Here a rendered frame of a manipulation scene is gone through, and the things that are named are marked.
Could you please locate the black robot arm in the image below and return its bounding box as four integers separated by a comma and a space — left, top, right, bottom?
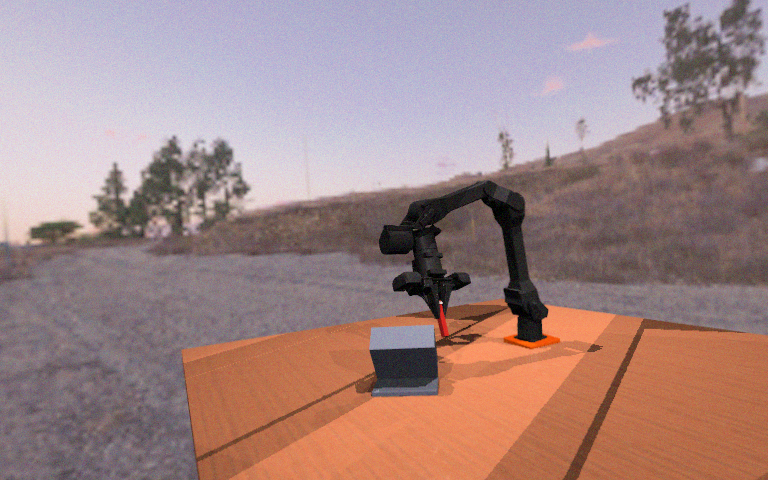
379, 180, 549, 342

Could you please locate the dark grey sloped panel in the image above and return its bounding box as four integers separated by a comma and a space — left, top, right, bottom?
369, 325, 439, 396

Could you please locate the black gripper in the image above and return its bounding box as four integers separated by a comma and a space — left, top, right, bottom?
392, 248, 471, 319

